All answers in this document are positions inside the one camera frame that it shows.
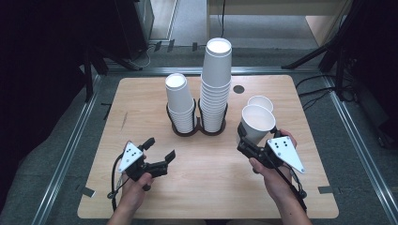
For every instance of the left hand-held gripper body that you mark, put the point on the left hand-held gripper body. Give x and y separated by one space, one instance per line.
131 157

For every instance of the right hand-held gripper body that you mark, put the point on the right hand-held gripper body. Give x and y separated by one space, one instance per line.
283 150

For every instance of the white paper drinking cup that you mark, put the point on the white paper drinking cup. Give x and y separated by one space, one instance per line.
256 120
260 102

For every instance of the tall stack of paper cups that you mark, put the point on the tall stack of paper cups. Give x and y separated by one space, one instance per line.
216 72

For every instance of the person's left hand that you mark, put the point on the person's left hand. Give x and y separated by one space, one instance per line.
134 192

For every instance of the person's right hand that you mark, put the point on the person's right hand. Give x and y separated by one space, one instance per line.
278 184

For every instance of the round black table grommet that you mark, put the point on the round black table grommet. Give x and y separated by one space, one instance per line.
238 89

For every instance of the short stack of paper cups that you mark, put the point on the short stack of paper cups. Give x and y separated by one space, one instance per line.
179 97

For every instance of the black tripod stand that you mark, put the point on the black tripod stand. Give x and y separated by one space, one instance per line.
340 75

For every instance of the black metal stand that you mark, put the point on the black metal stand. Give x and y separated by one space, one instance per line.
88 78

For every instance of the dark tape strip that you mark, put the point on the dark tape strip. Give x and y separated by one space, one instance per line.
194 46

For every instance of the black cabinet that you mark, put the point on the black cabinet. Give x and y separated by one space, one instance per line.
131 25

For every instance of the light wooden desk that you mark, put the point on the light wooden desk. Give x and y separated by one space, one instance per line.
266 9

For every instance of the metal floor rail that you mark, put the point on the metal floor rail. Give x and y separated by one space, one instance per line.
66 156
140 70
366 156

